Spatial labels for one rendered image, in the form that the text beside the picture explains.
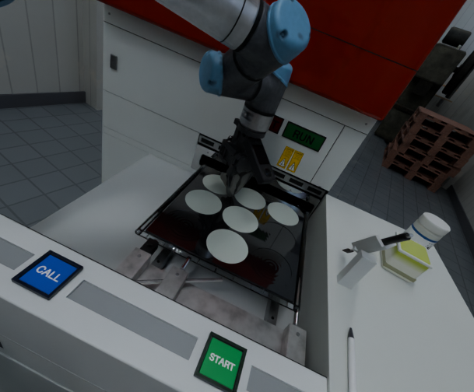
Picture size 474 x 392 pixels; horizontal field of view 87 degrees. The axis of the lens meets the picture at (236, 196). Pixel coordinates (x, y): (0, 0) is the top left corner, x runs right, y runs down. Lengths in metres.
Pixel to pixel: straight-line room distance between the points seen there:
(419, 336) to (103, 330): 0.53
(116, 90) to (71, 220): 0.47
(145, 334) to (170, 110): 0.66
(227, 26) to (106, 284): 0.39
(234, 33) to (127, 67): 0.57
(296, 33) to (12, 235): 0.50
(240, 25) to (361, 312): 0.51
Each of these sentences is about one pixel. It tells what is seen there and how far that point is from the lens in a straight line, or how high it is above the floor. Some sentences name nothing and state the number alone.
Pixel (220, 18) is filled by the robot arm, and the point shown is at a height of 1.30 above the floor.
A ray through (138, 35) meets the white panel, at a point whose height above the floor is 1.17.
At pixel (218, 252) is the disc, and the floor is 0.90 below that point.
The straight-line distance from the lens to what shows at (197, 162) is 0.87.
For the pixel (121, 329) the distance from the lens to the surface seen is 0.39.
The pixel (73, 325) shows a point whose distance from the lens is 0.40.
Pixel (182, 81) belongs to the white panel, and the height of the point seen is 1.11.
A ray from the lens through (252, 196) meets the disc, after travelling 0.76.
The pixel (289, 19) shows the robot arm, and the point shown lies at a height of 1.33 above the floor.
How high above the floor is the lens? 1.32
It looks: 34 degrees down
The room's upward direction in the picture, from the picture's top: 23 degrees clockwise
